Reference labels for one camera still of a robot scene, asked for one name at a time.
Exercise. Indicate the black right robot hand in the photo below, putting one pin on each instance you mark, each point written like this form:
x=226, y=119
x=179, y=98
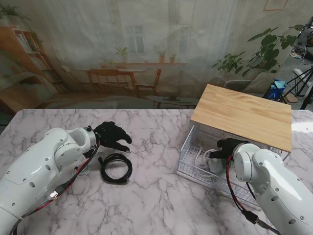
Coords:
x=225, y=147

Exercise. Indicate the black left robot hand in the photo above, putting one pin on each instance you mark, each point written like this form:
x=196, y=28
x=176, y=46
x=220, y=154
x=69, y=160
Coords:
x=112, y=137

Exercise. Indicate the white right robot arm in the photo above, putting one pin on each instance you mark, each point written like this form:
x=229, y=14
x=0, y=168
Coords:
x=269, y=181

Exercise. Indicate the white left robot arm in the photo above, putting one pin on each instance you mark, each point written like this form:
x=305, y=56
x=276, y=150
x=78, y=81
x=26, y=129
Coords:
x=41, y=171

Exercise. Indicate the blue bag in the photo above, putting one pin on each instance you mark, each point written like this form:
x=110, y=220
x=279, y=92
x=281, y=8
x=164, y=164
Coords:
x=274, y=91

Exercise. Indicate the printed scenery backdrop cloth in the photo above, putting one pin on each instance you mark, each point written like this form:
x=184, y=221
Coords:
x=73, y=49

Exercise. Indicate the black tripod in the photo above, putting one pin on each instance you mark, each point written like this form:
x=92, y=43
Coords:
x=299, y=83

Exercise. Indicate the white box on floor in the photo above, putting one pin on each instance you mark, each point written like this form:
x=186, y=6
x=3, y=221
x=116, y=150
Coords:
x=302, y=73

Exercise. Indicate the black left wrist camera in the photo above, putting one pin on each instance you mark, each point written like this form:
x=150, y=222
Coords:
x=89, y=154

